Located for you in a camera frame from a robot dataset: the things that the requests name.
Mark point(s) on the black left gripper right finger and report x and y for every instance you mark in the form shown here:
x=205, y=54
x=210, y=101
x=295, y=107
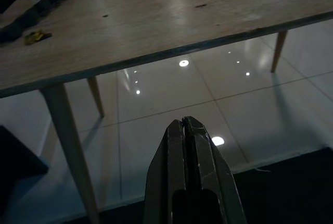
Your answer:
x=205, y=161

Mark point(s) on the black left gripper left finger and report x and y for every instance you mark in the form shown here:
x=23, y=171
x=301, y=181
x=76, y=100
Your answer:
x=175, y=156

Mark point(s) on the tapered wooden table leg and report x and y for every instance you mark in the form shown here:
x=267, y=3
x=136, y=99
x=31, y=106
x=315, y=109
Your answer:
x=96, y=96
x=278, y=50
x=70, y=143

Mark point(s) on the black cabinet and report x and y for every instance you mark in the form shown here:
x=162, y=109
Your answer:
x=18, y=161

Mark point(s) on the yellow and black snack wrapper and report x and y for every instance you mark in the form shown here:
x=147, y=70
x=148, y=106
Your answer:
x=36, y=36

